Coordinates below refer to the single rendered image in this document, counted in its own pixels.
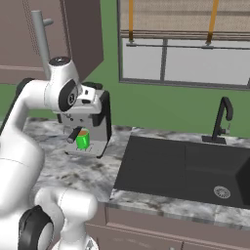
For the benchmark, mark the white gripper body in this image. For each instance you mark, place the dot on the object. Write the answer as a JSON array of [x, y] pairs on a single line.
[[81, 109]]

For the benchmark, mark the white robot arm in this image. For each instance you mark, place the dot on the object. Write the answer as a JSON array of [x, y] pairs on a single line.
[[19, 153]]

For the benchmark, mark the green mug of coffee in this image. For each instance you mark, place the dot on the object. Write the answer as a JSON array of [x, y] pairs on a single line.
[[82, 140]]

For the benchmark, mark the black and silver coffee machine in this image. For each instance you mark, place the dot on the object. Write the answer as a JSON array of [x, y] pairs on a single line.
[[106, 130]]

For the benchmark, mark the brown cupboard door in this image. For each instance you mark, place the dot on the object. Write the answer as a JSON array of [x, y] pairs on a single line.
[[16, 35]]

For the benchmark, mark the black sink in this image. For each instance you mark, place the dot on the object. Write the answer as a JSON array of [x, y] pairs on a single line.
[[169, 169]]

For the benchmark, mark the grey framed window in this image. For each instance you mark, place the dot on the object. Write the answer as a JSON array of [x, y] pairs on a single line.
[[195, 62]]

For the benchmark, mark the black tap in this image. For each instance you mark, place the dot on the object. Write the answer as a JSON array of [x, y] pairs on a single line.
[[224, 110]]

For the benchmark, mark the brown drawer front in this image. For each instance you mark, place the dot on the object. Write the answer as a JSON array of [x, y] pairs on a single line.
[[182, 231]]

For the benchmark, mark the brown wall cupboard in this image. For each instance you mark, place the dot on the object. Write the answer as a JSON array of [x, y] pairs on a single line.
[[85, 35]]

